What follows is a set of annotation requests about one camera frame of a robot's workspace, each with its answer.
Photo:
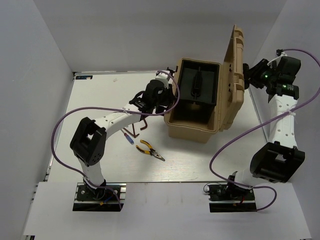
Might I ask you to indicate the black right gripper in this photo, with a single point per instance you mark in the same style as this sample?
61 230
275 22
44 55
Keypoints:
252 75

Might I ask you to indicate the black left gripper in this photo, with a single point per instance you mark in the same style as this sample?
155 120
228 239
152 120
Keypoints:
169 96

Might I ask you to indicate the tan plastic toolbox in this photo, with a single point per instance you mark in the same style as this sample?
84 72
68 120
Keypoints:
192 122

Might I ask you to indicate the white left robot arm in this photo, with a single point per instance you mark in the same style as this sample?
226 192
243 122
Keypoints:
89 140

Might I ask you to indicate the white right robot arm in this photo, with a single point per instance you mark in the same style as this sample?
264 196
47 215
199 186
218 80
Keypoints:
279 158

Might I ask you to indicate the large brown hex key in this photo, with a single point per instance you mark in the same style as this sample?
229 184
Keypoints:
144 126

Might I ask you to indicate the black toolbox inner tray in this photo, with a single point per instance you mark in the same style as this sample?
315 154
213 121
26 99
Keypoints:
198 82

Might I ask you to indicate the blue red screwdriver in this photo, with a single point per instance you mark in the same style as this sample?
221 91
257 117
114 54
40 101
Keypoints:
128 137

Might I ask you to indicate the yellow black needle-nose pliers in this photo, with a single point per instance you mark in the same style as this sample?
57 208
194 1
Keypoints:
150 151

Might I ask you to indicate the blue XDOF label sticker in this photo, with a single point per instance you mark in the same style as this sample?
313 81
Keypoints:
83 77

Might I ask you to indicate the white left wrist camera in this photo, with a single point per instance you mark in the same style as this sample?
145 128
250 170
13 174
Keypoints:
163 77

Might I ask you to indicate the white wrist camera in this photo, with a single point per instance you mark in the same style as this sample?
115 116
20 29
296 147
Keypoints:
275 61
163 77

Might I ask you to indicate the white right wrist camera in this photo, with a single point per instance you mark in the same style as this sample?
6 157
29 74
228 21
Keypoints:
275 61

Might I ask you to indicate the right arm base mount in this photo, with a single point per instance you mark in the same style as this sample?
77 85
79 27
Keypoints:
229 198

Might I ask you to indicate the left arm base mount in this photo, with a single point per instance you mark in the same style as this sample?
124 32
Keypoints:
85 200

